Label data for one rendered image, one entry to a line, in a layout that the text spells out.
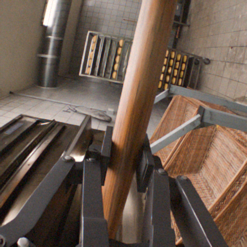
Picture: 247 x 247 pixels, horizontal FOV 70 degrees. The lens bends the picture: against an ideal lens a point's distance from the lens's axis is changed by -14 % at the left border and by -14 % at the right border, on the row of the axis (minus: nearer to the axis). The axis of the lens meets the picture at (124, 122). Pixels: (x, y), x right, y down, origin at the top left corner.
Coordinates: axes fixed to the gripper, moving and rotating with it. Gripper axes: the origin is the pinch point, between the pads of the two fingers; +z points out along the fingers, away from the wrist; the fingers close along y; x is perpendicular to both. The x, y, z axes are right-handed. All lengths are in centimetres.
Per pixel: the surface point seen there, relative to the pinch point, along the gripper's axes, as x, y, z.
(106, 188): -3.8, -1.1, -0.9
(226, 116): -0.9, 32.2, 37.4
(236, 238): -47, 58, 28
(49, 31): 29, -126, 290
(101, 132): -61, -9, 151
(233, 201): -26, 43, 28
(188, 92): -2, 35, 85
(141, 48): 10.0, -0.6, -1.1
